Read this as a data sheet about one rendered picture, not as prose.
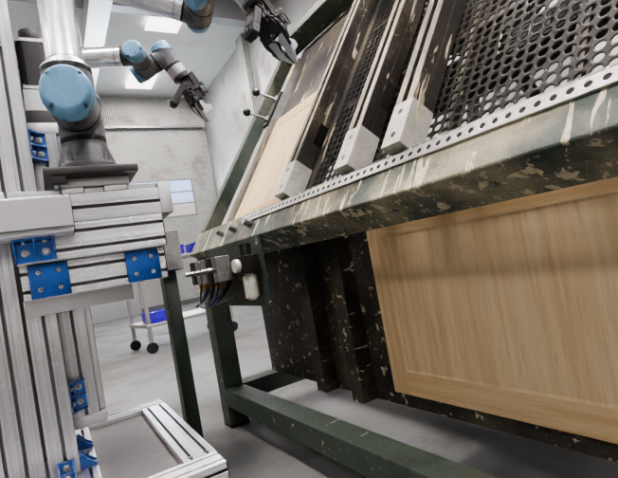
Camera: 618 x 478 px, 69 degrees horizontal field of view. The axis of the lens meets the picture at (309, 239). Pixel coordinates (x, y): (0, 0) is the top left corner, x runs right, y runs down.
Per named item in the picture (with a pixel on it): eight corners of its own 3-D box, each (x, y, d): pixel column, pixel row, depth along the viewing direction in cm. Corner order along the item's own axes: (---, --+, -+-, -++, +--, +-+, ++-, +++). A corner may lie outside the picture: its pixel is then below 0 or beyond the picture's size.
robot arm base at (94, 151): (58, 170, 113) (52, 132, 114) (58, 183, 126) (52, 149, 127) (121, 167, 121) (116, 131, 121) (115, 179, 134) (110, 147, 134)
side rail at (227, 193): (219, 243, 220) (199, 233, 215) (294, 73, 256) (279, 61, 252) (224, 242, 215) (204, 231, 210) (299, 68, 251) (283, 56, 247)
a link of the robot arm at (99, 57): (3, 40, 162) (141, 32, 166) (20, 54, 173) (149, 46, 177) (6, 71, 162) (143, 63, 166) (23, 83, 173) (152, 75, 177)
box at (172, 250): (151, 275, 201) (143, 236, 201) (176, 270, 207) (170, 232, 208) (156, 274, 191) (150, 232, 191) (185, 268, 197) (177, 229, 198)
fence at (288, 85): (227, 230, 196) (220, 226, 195) (299, 66, 228) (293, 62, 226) (232, 229, 192) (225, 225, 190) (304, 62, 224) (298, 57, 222)
